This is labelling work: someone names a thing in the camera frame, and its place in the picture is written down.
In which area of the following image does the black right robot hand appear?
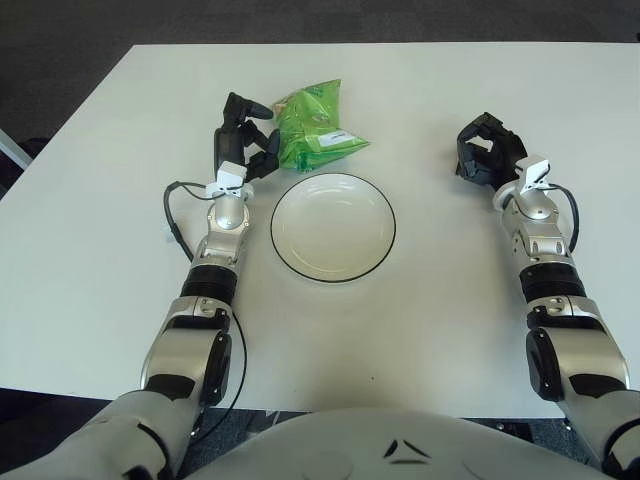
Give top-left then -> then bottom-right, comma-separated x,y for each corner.
454,112 -> 552,195

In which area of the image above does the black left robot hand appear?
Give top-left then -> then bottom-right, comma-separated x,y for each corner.
207,91 -> 282,199

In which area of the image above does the green snack bag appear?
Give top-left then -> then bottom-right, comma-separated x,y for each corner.
272,78 -> 372,174

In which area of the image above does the white plate with black rim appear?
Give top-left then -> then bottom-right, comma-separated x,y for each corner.
269,172 -> 397,286

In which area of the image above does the white furniture edge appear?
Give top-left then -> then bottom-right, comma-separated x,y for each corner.
0,128 -> 32,174

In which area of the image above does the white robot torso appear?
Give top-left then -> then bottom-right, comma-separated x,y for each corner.
192,405 -> 609,480

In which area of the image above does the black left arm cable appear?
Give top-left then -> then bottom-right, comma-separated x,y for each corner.
163,180 -> 247,444

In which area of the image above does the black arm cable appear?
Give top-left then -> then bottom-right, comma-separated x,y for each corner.
163,180 -> 247,444
544,182 -> 582,251

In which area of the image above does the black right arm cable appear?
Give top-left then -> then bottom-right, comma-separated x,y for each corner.
544,182 -> 582,251

